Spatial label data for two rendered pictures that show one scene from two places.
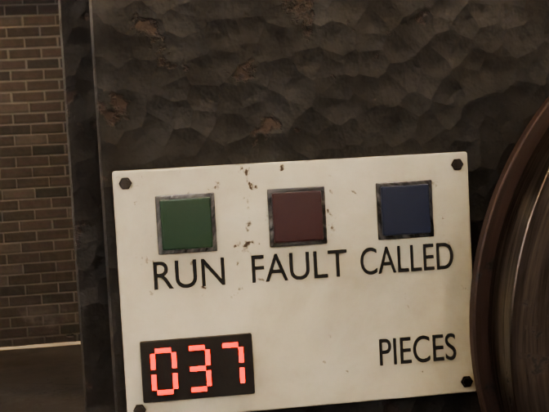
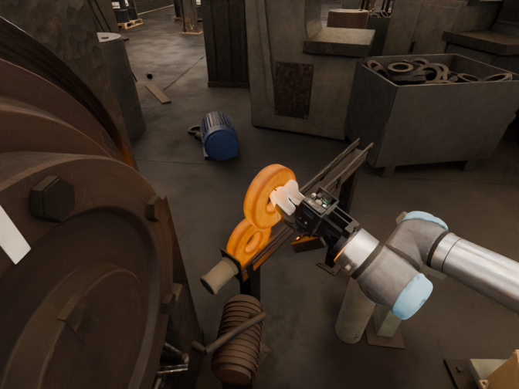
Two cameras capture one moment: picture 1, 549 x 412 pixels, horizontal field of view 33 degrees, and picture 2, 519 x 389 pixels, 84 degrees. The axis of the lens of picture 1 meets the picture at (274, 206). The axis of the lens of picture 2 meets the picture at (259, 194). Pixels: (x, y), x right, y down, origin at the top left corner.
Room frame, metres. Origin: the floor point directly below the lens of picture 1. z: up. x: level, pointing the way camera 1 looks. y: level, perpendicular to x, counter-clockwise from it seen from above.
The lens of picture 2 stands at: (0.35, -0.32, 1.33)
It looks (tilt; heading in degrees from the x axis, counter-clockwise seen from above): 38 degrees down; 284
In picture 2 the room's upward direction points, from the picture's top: straight up
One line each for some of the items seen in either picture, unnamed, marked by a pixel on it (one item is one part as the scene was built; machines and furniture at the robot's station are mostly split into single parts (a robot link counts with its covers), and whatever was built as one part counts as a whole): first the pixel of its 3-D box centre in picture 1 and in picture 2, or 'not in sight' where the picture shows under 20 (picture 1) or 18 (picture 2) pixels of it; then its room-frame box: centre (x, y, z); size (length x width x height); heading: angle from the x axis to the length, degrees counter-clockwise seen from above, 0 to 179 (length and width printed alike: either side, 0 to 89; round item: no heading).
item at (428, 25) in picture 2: not in sight; (425, 50); (-0.70, -4.66, 0.55); 1.10 x 0.53 x 1.10; 117
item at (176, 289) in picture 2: not in sight; (165, 325); (0.65, -0.60, 0.68); 0.11 x 0.08 x 0.24; 7
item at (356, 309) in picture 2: not in sight; (360, 299); (0.12, -1.07, 0.26); 0.12 x 0.12 x 0.52
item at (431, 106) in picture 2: not in sight; (415, 110); (-0.36, -2.96, 0.39); 1.03 x 0.83 x 0.77; 22
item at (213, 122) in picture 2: not in sight; (218, 133); (1.30, -2.55, 0.17); 0.57 x 0.31 x 0.34; 117
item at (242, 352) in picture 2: not in sight; (242, 365); (0.51, -0.71, 0.27); 0.22 x 0.13 x 0.53; 97
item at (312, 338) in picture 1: (298, 283); not in sight; (0.67, -0.01, 1.15); 0.26 x 0.02 x 0.18; 97
